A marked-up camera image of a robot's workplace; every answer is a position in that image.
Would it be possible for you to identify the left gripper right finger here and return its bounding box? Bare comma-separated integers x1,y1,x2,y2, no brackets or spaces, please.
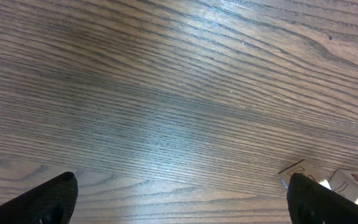
287,173,358,224

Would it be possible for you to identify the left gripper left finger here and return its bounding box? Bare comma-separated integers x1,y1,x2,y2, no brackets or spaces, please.
0,172,78,224

